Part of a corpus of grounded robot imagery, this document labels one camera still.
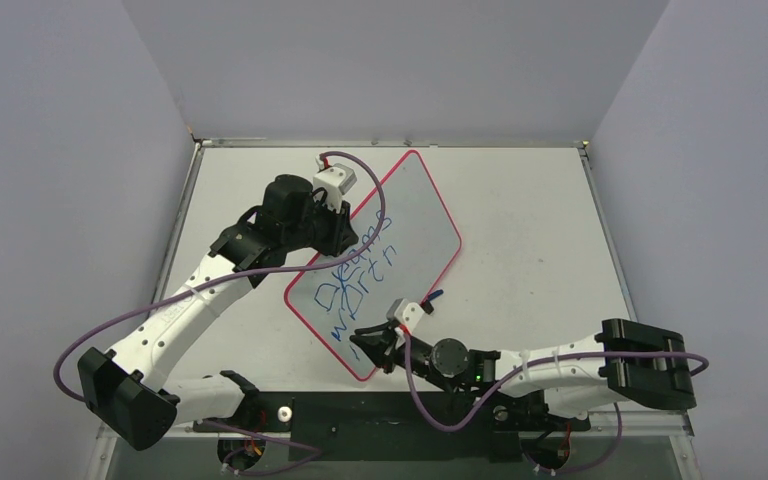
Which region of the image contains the black whiteboard clip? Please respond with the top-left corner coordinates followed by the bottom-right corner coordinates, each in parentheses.
top-left (420, 301), bottom-right (434, 315)

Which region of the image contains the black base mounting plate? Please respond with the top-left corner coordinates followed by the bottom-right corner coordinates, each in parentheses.
top-left (193, 391), bottom-right (591, 463)

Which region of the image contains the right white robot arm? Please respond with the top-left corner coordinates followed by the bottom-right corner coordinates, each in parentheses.
top-left (350, 319), bottom-right (707, 427)

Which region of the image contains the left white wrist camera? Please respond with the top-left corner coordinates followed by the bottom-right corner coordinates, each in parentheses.
top-left (312, 157), bottom-right (357, 212)

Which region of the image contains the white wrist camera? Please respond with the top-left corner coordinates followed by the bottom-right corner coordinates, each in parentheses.
top-left (386, 298), bottom-right (426, 336)
top-left (312, 157), bottom-right (357, 212)

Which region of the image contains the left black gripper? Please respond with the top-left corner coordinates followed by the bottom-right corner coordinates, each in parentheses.
top-left (284, 191), bottom-right (356, 257)

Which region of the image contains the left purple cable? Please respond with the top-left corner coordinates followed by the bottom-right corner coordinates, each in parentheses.
top-left (52, 150), bottom-right (388, 478)

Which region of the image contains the aluminium front rail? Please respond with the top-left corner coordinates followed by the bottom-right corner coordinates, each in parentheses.
top-left (95, 389), bottom-right (695, 440)

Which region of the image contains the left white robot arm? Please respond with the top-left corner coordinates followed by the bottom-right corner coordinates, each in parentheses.
top-left (78, 166), bottom-right (358, 451)

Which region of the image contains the blue whiteboard marker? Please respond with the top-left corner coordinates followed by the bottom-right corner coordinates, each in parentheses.
top-left (426, 289), bottom-right (444, 301)

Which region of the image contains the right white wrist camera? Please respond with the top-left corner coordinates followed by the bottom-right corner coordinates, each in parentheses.
top-left (386, 298), bottom-right (426, 336)

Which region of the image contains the pink-framed whiteboard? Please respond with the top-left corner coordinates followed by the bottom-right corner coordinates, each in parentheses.
top-left (284, 150), bottom-right (462, 382)

